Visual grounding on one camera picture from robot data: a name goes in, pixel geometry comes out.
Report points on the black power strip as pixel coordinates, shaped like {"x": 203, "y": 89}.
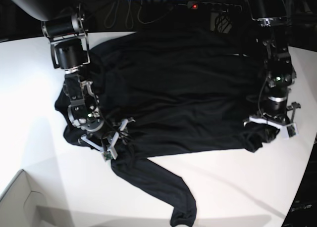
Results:
{"x": 214, "y": 6}

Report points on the white cardboard box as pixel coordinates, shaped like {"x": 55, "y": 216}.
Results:
{"x": 20, "y": 205}

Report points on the black long-sleeve t-shirt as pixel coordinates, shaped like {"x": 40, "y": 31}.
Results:
{"x": 187, "y": 91}

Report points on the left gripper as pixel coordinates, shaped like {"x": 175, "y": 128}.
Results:
{"x": 283, "y": 120}

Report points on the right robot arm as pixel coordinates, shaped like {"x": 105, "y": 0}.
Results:
{"x": 62, "y": 23}

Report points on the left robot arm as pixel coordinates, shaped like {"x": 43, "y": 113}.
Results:
{"x": 279, "y": 74}

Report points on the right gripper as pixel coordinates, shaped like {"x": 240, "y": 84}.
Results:
{"x": 104, "y": 138}

